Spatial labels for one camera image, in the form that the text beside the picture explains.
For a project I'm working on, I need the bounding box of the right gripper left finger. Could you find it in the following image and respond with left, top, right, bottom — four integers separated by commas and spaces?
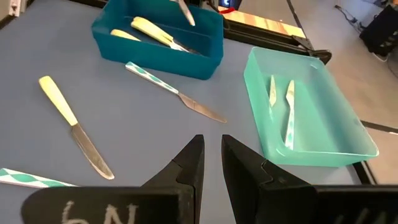
21, 134, 205, 224

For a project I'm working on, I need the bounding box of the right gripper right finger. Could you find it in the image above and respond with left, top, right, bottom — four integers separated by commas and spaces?
221, 134, 398, 224

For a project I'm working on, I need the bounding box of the teal translucent plastic bin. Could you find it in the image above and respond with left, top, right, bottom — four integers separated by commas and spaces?
243, 46, 380, 168

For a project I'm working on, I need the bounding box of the cream handle knife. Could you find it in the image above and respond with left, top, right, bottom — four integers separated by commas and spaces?
38, 75, 115, 180
110, 29, 141, 42
130, 16, 191, 53

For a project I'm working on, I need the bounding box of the dark blue plastic bin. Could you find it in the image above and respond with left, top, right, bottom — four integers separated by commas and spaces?
91, 0, 224, 81

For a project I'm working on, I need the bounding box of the black clamp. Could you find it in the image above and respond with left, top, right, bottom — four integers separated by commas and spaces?
310, 49, 333, 65

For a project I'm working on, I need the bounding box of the black box with blue light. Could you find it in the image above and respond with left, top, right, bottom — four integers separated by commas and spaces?
218, 0, 243, 12

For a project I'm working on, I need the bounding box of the black bag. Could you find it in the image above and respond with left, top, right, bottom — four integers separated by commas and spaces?
359, 2, 398, 63

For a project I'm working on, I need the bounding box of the white bracket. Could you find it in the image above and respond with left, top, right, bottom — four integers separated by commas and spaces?
8, 0, 27, 17

